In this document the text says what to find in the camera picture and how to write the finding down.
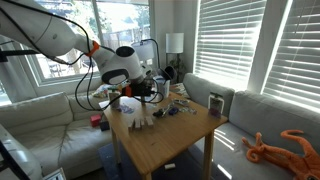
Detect small framed tablet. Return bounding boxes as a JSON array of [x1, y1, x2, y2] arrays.
[[41, 167, 68, 180]]

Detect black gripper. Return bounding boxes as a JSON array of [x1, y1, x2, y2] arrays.
[[129, 79, 157, 102]]

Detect magazine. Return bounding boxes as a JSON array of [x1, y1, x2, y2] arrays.
[[169, 83, 191, 100]]

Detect floral patterned pillow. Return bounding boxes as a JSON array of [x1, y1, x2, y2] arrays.
[[92, 83, 116, 99]]

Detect grey fabric sofa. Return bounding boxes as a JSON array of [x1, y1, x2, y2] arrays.
[[182, 73, 320, 180]]

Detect white card package purple item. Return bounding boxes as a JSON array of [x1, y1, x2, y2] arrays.
[[207, 92, 225, 118]]

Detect orange octopus plush toy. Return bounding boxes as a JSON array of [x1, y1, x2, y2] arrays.
[[242, 129, 320, 180]]

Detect dark blue box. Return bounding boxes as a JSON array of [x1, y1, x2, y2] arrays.
[[99, 115, 111, 132]]

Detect clear plastic pieces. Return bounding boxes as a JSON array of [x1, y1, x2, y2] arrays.
[[181, 106, 198, 116]]

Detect floor lamp with white shade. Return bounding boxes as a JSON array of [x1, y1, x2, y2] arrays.
[[165, 32, 185, 84]]

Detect small blue toy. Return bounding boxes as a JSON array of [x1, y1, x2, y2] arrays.
[[168, 106, 180, 117]]

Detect white leather sofa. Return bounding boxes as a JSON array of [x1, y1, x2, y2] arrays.
[[0, 91, 114, 179]]

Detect wide white window blind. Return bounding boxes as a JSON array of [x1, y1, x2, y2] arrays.
[[193, 0, 268, 91]]

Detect green houseplant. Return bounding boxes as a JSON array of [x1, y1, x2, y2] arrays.
[[169, 54, 186, 84]]

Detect small black toy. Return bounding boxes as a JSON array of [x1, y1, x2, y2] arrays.
[[152, 108, 165, 118]]

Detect silver scissors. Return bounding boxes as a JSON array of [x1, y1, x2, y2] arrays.
[[173, 98, 191, 108]]

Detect black round lamp head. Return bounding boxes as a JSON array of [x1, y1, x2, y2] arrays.
[[158, 65, 177, 81]]

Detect purple printed paper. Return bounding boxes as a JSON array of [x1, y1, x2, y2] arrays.
[[117, 103, 135, 115]]

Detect red box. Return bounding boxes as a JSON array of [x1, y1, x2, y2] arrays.
[[89, 113, 103, 128]]

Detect white plastic cup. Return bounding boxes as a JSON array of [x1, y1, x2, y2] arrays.
[[153, 75, 171, 100]]

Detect narrow white window blind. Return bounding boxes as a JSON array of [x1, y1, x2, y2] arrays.
[[261, 0, 320, 113]]

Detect blue rug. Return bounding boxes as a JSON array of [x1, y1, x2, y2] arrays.
[[98, 143, 214, 180]]

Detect black camera boom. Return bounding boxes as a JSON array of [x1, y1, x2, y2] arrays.
[[0, 49, 39, 63]]

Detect light wooden table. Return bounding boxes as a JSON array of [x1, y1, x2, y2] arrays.
[[98, 89, 229, 180]]

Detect large white framed window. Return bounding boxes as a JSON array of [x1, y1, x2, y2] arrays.
[[0, 0, 154, 101]]

